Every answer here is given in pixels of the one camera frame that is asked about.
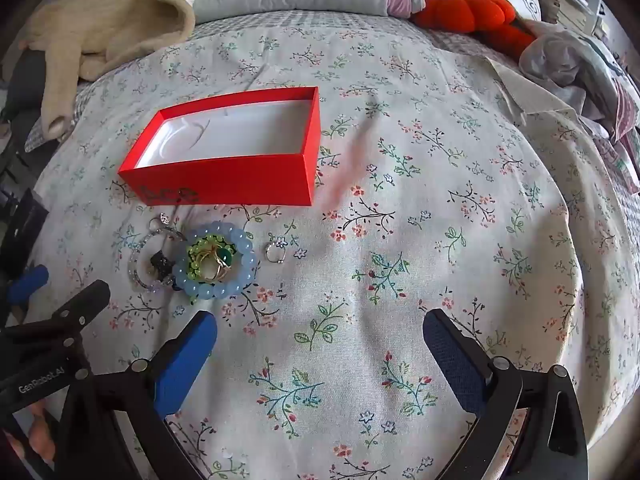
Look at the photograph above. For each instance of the beige linen cloth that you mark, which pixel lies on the beige linen cloth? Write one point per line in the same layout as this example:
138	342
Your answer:
530	95

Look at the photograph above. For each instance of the grey crumpled cloth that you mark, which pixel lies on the grey crumpled cloth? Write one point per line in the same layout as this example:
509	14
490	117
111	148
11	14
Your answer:
565	60

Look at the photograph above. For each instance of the orange pumpkin plush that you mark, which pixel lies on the orange pumpkin plush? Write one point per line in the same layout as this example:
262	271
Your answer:
465	12

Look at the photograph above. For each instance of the red cardboard box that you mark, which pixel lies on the red cardboard box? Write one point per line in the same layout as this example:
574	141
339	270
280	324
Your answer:
225	180

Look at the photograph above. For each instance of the black flower charm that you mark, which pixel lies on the black flower charm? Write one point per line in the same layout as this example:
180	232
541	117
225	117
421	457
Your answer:
161	265

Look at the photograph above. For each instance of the beige knitted garment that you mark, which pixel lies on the beige knitted garment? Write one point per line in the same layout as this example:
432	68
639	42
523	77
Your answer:
115	15

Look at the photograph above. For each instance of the floral bed sheet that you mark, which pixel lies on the floral bed sheet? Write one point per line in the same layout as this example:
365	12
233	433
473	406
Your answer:
425	210

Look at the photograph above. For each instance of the dark grey chair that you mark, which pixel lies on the dark grey chair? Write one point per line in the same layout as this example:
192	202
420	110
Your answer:
25	85

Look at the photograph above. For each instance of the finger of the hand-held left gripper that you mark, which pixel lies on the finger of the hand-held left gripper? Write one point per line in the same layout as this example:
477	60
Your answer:
27	284
82	300

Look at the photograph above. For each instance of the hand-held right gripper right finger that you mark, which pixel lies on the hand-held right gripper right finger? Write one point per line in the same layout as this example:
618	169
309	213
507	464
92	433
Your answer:
452	360

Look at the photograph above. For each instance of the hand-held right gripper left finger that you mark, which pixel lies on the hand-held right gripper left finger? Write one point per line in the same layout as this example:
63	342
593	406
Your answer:
185	360

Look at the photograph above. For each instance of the person's left hand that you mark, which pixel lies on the person's left hand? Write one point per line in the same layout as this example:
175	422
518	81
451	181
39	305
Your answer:
40	435

